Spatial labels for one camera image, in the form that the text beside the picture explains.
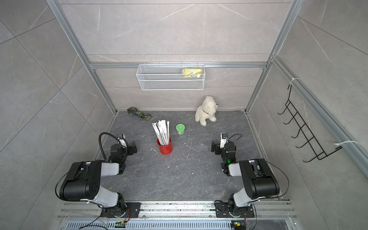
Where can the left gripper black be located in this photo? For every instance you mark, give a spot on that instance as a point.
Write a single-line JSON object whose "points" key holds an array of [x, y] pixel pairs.
{"points": [[130, 151]]}

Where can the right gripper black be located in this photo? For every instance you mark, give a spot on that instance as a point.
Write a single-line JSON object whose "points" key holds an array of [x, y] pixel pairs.
{"points": [[217, 147]]}

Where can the red cup container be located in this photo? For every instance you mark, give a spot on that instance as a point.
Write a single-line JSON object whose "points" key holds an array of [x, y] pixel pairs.
{"points": [[165, 150]]}

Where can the bundle of white straws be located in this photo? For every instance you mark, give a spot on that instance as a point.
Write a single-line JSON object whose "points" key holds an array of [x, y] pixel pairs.
{"points": [[161, 129]]}

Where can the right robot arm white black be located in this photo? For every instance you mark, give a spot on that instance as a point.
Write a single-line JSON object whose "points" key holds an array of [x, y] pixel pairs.
{"points": [[258, 180]]}

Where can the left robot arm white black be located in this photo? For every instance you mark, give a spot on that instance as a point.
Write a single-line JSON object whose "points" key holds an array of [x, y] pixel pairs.
{"points": [[83, 183]]}

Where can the camouflage cloth piece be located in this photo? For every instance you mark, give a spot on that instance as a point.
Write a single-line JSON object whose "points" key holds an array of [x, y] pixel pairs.
{"points": [[135, 112]]}

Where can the white plush dog toy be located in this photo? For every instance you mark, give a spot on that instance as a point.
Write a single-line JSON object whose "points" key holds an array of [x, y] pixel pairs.
{"points": [[206, 111]]}

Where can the green lid jar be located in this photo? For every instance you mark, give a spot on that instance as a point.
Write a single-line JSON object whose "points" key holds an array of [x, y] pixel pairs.
{"points": [[180, 128]]}

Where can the yellow sponge in basket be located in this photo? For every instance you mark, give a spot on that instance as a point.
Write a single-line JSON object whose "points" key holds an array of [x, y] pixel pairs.
{"points": [[192, 72]]}

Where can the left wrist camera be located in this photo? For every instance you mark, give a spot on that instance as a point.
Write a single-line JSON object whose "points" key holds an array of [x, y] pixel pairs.
{"points": [[121, 138]]}

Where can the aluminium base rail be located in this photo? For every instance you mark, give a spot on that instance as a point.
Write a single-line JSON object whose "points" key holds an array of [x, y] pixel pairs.
{"points": [[208, 210]]}

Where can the white wire mesh basket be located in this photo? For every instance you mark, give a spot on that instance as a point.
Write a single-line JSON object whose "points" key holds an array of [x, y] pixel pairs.
{"points": [[165, 77]]}

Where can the black wire hook rack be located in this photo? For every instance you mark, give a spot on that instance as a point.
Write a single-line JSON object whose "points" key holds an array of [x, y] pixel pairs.
{"points": [[304, 131]]}

